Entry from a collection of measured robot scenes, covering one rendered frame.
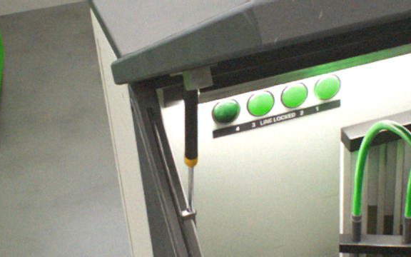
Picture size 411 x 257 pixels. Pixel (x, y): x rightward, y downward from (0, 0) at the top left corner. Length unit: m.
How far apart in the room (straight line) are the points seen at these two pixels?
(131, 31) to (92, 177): 2.29
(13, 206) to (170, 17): 2.26
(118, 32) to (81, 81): 2.96
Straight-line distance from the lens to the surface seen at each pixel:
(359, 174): 1.49
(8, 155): 3.95
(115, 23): 1.48
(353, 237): 1.58
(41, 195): 3.66
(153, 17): 1.48
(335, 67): 1.44
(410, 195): 1.52
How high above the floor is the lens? 2.14
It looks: 33 degrees down
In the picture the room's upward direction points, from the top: 5 degrees counter-clockwise
